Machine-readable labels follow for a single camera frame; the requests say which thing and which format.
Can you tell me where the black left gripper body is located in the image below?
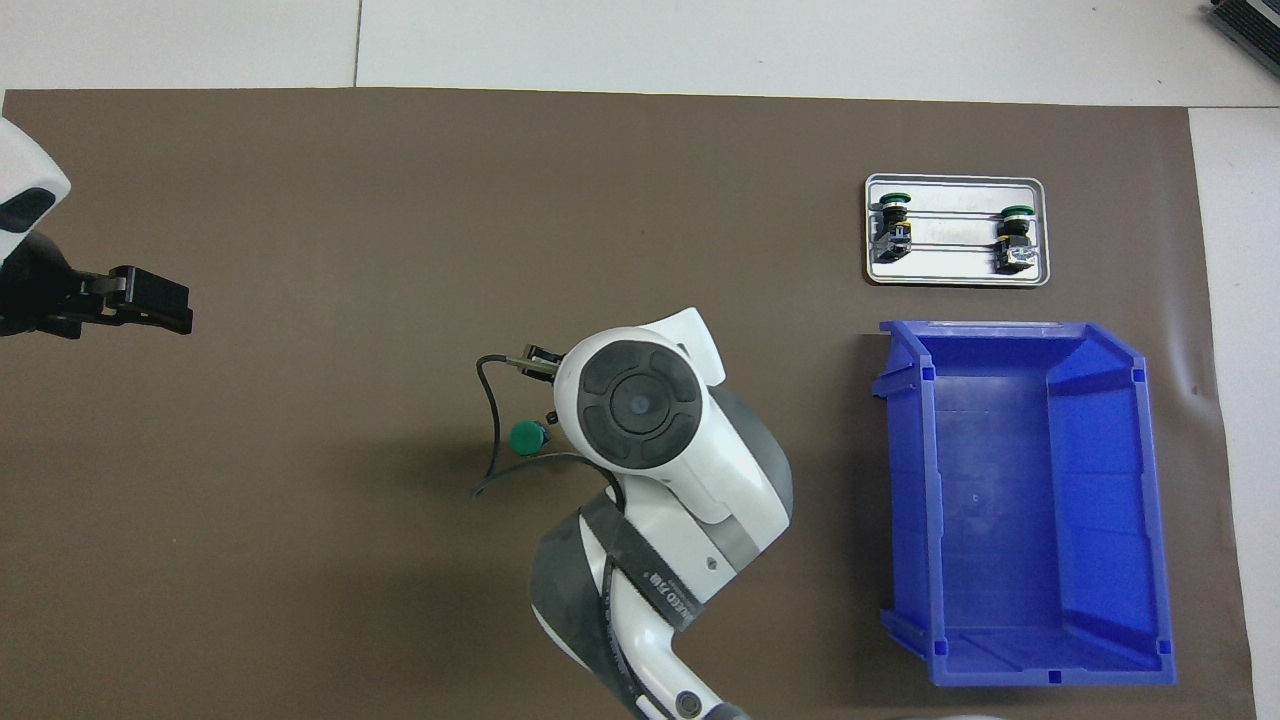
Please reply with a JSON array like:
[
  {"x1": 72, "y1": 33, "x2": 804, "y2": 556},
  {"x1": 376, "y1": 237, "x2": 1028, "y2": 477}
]
[{"x1": 0, "y1": 230, "x2": 83, "y2": 340}]

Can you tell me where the brown table mat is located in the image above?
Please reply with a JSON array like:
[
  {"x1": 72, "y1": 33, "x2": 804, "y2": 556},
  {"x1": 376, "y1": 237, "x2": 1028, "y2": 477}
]
[{"x1": 0, "y1": 88, "x2": 1259, "y2": 720}]

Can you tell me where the silver metal tray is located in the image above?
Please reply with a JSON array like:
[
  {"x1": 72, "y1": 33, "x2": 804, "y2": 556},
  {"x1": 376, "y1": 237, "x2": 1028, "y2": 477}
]
[{"x1": 863, "y1": 174, "x2": 1052, "y2": 288}]

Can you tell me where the blue plastic storage bin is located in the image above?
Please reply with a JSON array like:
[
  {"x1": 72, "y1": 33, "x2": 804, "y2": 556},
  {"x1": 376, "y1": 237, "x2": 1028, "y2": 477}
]
[{"x1": 870, "y1": 319, "x2": 1177, "y2": 689}]

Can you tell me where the grey device corner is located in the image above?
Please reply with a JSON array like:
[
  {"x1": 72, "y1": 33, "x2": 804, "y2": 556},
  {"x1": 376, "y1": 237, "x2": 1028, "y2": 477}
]
[{"x1": 1208, "y1": 0, "x2": 1280, "y2": 66}]

